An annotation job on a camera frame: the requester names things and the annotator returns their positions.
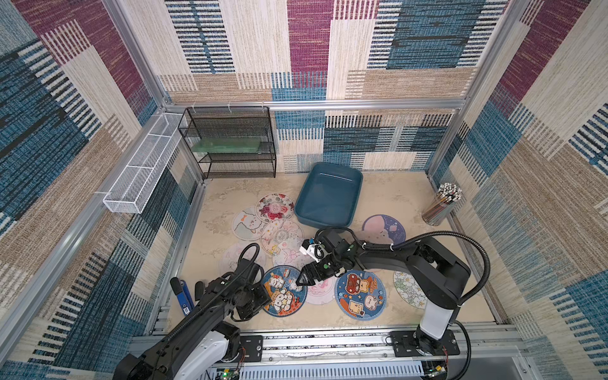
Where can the white pink bunny coaster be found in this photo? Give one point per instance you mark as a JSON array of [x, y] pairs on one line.
[[290, 255]]

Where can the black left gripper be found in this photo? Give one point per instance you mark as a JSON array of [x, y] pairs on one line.
[[260, 289]]

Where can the black wire mesh shelf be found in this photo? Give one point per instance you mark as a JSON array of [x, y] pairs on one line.
[[231, 122]]

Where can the green board on shelf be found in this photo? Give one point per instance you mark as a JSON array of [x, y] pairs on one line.
[[227, 146]]

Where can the white cat coaster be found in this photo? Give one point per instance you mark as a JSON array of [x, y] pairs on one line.
[[247, 226]]

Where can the purple space bunny coaster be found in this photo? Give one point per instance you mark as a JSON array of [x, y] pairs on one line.
[[382, 229]]

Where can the white wire mesh basket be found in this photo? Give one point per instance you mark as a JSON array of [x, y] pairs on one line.
[[132, 190]]

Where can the red rose floral coaster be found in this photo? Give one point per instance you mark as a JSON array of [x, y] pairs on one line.
[[275, 206]]

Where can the pink kitty ring coaster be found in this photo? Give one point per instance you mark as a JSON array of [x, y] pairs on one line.
[[322, 293]]

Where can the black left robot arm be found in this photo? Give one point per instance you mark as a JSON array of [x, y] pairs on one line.
[[203, 337]]

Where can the white butterfly coaster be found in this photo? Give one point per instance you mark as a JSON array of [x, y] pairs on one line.
[[229, 262]]

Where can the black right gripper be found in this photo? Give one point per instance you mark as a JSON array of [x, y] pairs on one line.
[[321, 267]]

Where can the white green floral coaster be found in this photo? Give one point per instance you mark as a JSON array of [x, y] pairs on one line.
[[409, 290]]

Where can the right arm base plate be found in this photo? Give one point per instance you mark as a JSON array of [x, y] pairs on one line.
[[415, 343]]

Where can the blue handled tool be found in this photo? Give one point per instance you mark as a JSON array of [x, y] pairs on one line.
[[184, 298]]

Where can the blue red cartoon coaster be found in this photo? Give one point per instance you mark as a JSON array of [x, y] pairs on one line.
[[361, 295]]

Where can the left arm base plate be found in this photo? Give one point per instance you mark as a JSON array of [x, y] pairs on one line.
[[250, 349]]

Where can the blue cartoon animals coaster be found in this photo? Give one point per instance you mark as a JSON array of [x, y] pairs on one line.
[[286, 296]]

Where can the white colourful doodle coaster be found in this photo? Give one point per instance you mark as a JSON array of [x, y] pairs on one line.
[[280, 235]]

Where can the teal plastic storage box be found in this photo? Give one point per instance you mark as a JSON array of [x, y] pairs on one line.
[[329, 196]]

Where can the clear cup of pencils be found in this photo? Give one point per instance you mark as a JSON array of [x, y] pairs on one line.
[[446, 198]]

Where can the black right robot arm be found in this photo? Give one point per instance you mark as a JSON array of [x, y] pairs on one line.
[[440, 274]]

